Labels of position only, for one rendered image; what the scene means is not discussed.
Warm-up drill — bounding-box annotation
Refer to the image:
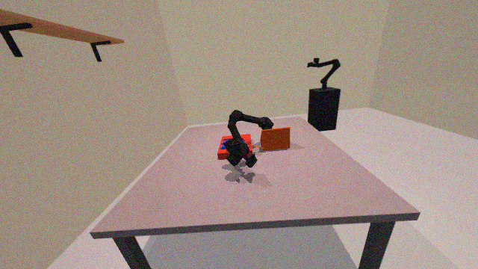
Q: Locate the red flat panel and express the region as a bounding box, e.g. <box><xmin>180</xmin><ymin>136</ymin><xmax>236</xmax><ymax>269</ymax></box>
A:
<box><xmin>217</xmin><ymin>134</ymin><xmax>252</xmax><ymax>160</ymax></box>

